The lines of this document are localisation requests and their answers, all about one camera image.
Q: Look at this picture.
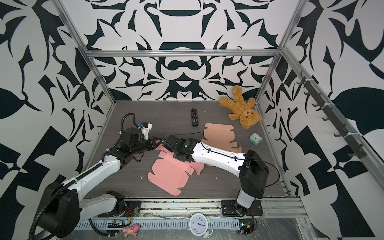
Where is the pink paper box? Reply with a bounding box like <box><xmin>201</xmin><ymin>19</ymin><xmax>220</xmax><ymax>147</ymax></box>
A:
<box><xmin>148</xmin><ymin>145</ymin><xmax>205</xmax><ymax>196</ymax></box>

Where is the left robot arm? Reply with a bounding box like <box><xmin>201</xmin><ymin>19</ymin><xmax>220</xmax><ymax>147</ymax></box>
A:
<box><xmin>29</xmin><ymin>120</ymin><xmax>159</xmax><ymax>240</ymax></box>

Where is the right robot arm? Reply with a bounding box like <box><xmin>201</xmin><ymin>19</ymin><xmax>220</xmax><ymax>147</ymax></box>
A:
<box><xmin>160</xmin><ymin>135</ymin><xmax>281</xmax><ymax>216</ymax></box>

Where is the peach flat paper box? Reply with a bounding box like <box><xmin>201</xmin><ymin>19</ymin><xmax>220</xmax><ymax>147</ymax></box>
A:
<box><xmin>202</xmin><ymin>123</ymin><xmax>242</xmax><ymax>153</ymax></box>

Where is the black tv remote control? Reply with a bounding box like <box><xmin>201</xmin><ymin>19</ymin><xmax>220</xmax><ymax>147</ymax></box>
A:
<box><xmin>191</xmin><ymin>108</ymin><xmax>199</xmax><ymax>127</ymax></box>

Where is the brown teddy bear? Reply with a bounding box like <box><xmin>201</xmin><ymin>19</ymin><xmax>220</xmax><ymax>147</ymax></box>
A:
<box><xmin>219</xmin><ymin>86</ymin><xmax>263</xmax><ymax>129</ymax></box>

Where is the small green alarm clock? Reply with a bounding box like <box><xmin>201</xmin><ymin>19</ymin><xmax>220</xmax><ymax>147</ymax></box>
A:
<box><xmin>249</xmin><ymin>133</ymin><xmax>263</xmax><ymax>146</ymax></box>

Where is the white round table clock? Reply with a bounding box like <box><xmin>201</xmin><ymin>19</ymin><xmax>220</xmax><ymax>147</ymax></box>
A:
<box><xmin>188</xmin><ymin>213</ymin><xmax>214</xmax><ymax>239</ymax></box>

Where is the green circuit board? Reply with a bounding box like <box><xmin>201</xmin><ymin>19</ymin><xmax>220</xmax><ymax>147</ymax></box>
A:
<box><xmin>107</xmin><ymin>219</ymin><xmax>131</xmax><ymax>229</ymax></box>

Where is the small pink toy figure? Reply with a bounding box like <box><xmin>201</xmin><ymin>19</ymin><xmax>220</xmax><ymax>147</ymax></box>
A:
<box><xmin>124</xmin><ymin>224</ymin><xmax>140</xmax><ymax>237</ymax></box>

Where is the black electronics module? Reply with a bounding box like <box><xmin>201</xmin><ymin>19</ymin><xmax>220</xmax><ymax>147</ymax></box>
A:
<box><xmin>239</xmin><ymin>218</ymin><xmax>258</xmax><ymax>236</ymax></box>

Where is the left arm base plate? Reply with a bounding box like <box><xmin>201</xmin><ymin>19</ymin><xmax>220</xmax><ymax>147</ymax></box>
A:
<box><xmin>113</xmin><ymin>201</ymin><xmax>142</xmax><ymax>218</ymax></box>

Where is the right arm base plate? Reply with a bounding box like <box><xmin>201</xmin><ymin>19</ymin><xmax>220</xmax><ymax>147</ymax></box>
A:
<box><xmin>221</xmin><ymin>200</ymin><xmax>264</xmax><ymax>217</ymax></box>

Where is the black corrugated cable conduit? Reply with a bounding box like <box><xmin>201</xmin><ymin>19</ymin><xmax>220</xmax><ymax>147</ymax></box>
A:
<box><xmin>28</xmin><ymin>176</ymin><xmax>79</xmax><ymax>240</ymax></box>

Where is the black wall hook rack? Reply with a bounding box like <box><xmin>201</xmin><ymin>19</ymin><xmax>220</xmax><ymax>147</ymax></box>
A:
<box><xmin>298</xmin><ymin>73</ymin><xmax>368</xmax><ymax>159</ymax></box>

